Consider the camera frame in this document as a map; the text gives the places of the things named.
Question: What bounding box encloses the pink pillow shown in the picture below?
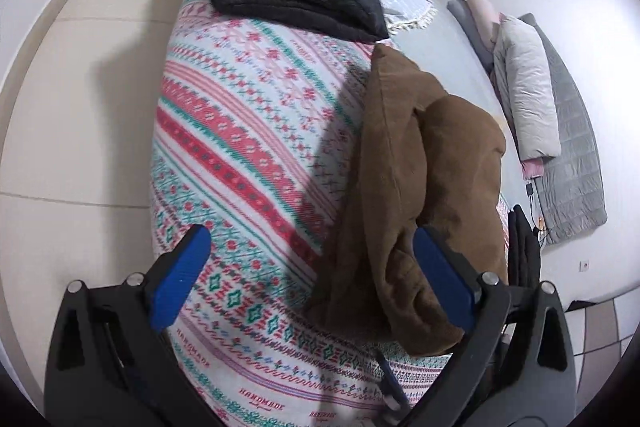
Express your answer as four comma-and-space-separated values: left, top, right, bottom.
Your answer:
462, 0, 503, 40

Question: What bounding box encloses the grey quilted floor mat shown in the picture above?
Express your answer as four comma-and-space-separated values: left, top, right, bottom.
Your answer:
517, 12, 608, 248

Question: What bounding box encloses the brown fleece garment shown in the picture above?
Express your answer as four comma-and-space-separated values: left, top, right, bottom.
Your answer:
305, 43, 510, 357

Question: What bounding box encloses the dark grey pillow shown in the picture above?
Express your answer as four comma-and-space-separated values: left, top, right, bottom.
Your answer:
446, 0, 497, 75

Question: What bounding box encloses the red green patterned blanket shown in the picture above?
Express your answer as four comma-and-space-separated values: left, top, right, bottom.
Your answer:
149, 0, 511, 427

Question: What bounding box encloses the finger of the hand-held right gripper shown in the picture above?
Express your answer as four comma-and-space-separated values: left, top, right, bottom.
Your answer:
375, 348, 413, 414
506, 204, 543, 289

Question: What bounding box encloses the grey bed sheet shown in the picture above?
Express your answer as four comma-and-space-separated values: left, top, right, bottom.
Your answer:
372, 0, 516, 208

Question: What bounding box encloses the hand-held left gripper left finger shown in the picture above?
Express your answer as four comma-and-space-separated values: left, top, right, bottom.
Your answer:
44, 223, 221, 427

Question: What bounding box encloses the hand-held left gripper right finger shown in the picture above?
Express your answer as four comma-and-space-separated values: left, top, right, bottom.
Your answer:
380, 226, 583, 427

